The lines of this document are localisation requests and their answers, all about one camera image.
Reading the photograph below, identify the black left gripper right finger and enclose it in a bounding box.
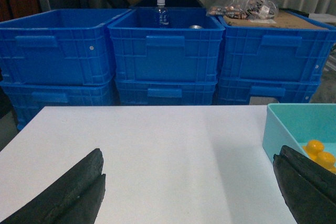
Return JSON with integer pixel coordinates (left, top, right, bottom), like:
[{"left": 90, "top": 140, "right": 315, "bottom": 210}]
[{"left": 272, "top": 145, "right": 335, "bottom": 223}]

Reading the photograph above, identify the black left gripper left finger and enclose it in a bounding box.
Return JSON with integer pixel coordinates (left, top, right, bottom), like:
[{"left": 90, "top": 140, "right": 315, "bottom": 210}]
[{"left": 1, "top": 148, "right": 106, "bottom": 223}]

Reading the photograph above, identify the yellow two-stud toy block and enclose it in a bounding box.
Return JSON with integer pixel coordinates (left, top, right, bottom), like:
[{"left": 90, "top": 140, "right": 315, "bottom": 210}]
[{"left": 302, "top": 140, "right": 335, "bottom": 174}]

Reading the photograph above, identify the teal plastic bin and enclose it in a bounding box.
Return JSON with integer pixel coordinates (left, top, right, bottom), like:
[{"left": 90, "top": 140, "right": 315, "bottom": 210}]
[{"left": 262, "top": 103, "right": 335, "bottom": 163}]

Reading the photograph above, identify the bottom left blue crate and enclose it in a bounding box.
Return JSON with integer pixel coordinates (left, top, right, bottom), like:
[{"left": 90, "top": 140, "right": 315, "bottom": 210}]
[{"left": 1, "top": 80, "right": 115, "bottom": 130}]

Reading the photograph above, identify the blue crate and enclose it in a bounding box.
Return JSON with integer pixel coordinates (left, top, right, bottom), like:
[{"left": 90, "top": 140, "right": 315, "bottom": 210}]
[
  {"left": 108, "top": 8, "right": 225, "bottom": 82},
  {"left": 218, "top": 13, "right": 335, "bottom": 82},
  {"left": 115, "top": 79, "right": 217, "bottom": 106},
  {"left": 214, "top": 78, "right": 320, "bottom": 105},
  {"left": 1, "top": 9, "right": 128, "bottom": 86},
  {"left": 1, "top": 80, "right": 115, "bottom": 130}
]

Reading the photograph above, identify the bottom middle blue crate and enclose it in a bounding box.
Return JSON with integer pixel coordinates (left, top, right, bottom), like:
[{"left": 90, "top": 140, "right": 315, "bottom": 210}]
[{"left": 115, "top": 79, "right": 217, "bottom": 106}]

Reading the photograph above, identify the bottom right blue crate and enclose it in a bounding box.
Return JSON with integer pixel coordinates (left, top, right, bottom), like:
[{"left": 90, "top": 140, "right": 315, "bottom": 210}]
[{"left": 214, "top": 78, "right": 320, "bottom": 105}]

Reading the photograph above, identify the top right blue crate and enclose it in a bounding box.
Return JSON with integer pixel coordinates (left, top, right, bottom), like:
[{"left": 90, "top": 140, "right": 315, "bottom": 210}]
[{"left": 218, "top": 13, "right": 335, "bottom": 82}]

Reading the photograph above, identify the top left blue crate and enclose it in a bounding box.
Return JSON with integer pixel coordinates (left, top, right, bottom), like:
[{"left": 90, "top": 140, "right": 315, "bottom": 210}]
[{"left": 1, "top": 9, "right": 128, "bottom": 86}]

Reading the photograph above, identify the brown cardboard sheet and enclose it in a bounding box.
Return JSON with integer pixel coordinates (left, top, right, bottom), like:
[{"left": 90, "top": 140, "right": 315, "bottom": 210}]
[{"left": 223, "top": 11, "right": 327, "bottom": 29}]

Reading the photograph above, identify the top middle blue crate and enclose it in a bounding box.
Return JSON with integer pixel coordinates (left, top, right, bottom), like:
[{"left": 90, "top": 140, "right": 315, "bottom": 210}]
[{"left": 108, "top": 8, "right": 225, "bottom": 82}]

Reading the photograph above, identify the clear bag of parts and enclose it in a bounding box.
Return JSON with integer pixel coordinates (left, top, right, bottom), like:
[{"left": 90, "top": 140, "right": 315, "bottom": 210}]
[{"left": 206, "top": 0, "right": 279, "bottom": 20}]

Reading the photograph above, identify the clear plastic water bottle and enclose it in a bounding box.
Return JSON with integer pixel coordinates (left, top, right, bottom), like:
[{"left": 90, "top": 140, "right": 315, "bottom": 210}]
[{"left": 154, "top": 0, "right": 169, "bottom": 28}]

